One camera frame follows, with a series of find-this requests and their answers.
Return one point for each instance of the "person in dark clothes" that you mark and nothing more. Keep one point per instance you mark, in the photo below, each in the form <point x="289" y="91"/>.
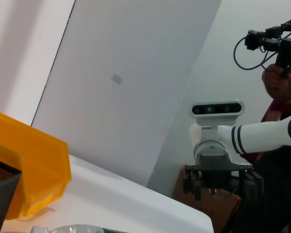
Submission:
<point x="276" y="82"/>

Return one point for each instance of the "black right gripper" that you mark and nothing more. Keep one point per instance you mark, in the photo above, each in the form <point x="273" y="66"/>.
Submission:
<point x="215" y="172"/>

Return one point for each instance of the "yellow plastic storage bin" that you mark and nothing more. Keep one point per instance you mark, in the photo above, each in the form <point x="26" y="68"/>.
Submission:
<point x="34" y="157"/>

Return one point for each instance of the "black handheld camera rig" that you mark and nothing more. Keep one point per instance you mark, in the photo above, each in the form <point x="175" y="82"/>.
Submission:
<point x="287" y="53"/>

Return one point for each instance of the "brown cardboard box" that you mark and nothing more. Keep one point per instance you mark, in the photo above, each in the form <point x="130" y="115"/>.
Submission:
<point x="208" y="208"/>

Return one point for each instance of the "clear water bottle green label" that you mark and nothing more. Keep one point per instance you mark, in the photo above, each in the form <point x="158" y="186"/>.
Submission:
<point x="70" y="229"/>

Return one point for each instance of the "grey partition board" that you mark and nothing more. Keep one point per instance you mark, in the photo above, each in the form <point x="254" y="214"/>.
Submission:
<point x="111" y="109"/>

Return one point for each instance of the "black mesh pen holder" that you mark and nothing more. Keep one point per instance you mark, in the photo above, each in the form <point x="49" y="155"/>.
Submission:
<point x="0" y="191"/>

